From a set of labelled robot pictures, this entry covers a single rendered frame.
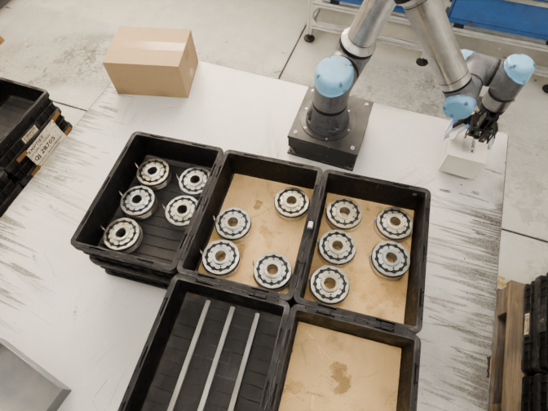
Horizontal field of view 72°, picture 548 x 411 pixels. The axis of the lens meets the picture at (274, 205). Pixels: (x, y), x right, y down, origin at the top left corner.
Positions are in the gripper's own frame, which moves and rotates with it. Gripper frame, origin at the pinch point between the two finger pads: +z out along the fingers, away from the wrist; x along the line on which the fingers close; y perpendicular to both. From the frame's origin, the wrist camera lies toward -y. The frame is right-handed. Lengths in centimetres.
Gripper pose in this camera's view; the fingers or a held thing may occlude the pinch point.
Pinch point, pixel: (466, 142)
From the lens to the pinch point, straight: 147.4
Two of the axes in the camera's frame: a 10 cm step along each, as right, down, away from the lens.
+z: 0.2, 4.9, 8.7
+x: 9.4, 2.9, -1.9
